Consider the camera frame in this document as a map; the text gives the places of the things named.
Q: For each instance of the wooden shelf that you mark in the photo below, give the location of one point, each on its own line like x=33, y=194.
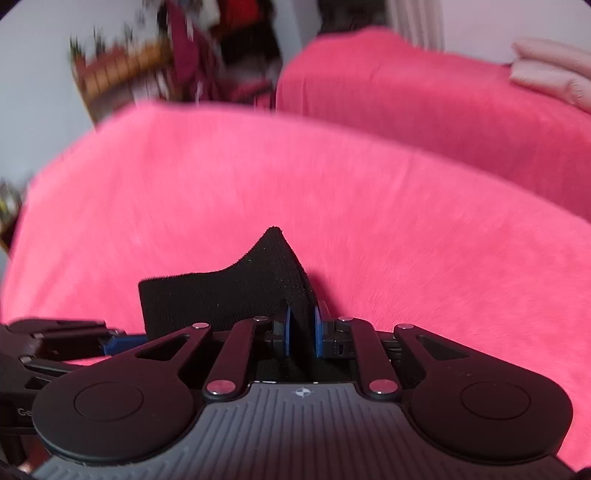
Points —
x=120, y=74

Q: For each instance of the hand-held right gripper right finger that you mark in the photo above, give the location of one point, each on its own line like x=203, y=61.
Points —
x=318, y=334

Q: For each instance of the large pink bed blanket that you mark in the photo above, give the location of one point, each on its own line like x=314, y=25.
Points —
x=369, y=207

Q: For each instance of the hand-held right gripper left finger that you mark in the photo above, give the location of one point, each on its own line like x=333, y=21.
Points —
x=286, y=332

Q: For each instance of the black pants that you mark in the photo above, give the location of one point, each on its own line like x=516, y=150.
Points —
x=231, y=295

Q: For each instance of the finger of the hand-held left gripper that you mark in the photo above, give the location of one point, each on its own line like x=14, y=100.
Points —
x=122, y=345

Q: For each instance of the pink patterned curtain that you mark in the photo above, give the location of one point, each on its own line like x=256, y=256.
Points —
x=415, y=23

